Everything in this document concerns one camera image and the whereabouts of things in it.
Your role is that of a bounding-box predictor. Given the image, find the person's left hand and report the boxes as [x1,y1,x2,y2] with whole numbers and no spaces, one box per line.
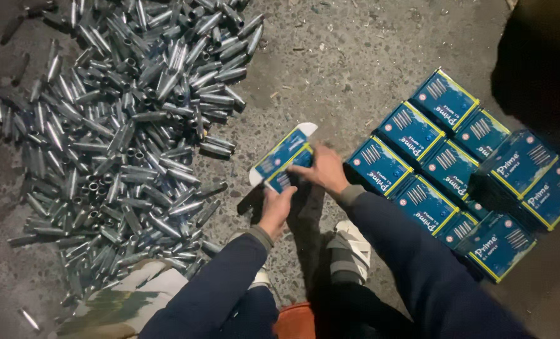
[257,185,298,242]

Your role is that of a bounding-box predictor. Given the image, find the person's right hand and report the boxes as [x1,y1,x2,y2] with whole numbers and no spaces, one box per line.
[287,143,351,199]

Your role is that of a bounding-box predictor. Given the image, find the blue carton white flaps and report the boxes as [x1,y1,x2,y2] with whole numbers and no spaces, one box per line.
[249,122,319,195]

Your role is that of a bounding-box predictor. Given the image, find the person's left grey white shoe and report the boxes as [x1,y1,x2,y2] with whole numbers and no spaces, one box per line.
[249,266,274,289]

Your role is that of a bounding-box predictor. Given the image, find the person's grey white shoe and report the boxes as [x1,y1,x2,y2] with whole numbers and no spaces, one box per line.
[249,266,274,289]
[326,220,372,286]

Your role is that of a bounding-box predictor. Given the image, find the person's right grey white shoe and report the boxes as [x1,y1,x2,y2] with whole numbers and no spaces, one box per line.
[326,220,372,286]

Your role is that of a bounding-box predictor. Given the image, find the person's left leg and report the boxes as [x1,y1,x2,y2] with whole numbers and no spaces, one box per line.
[219,285,280,339]

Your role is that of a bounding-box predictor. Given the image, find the person's leg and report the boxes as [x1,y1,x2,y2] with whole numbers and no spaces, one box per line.
[219,285,280,339]
[308,278,417,339]

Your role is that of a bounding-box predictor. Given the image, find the orange stool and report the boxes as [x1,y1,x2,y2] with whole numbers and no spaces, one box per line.
[273,303,317,339]

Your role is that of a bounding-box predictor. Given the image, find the person's right leg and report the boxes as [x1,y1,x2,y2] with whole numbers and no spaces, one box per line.
[308,278,417,339]

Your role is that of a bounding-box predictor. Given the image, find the heap of grey metal pipe nipples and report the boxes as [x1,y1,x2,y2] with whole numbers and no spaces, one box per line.
[0,0,266,332]

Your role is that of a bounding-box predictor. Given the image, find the stack of blue printed boxes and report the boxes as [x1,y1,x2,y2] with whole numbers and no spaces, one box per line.
[343,67,560,284]

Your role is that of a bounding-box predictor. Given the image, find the black bulky sack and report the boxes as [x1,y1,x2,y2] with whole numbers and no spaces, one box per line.
[491,0,560,161]

